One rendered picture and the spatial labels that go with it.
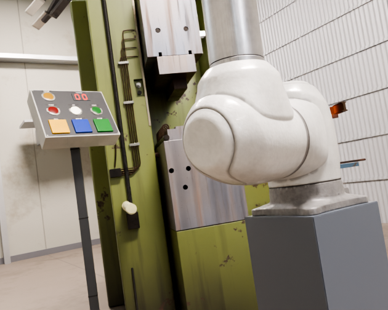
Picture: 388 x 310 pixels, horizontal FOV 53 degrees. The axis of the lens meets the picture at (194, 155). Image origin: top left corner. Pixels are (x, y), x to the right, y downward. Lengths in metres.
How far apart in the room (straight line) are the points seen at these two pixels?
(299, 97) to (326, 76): 4.01
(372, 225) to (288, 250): 0.18
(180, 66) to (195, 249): 0.94
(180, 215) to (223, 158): 1.35
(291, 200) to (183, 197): 1.18
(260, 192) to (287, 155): 1.59
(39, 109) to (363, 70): 3.50
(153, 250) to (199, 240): 0.30
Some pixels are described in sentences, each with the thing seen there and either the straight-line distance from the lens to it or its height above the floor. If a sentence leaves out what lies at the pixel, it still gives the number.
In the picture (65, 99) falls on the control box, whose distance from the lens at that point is 1.90.
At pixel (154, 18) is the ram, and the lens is 2.19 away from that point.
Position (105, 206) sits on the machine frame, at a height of 0.62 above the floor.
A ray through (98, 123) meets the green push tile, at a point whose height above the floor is 1.02.
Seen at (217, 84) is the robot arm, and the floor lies 0.85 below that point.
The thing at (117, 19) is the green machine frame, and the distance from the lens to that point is 2.32.
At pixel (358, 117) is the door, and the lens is 4.56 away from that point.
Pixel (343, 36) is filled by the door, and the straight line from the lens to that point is 4.74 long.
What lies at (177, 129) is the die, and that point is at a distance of 2.03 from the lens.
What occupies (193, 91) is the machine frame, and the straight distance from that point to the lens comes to 2.59.
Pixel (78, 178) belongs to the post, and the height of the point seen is 0.79.
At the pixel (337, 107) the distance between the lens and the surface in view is 1.98.
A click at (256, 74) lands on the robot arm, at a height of 0.85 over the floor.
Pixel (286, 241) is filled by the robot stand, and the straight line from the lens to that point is 0.81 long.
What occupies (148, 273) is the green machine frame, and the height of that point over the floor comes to 0.25.
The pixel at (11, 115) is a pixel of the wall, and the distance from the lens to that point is 5.96.
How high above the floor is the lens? 0.69
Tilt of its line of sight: 4 degrees up
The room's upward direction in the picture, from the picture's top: 8 degrees counter-clockwise
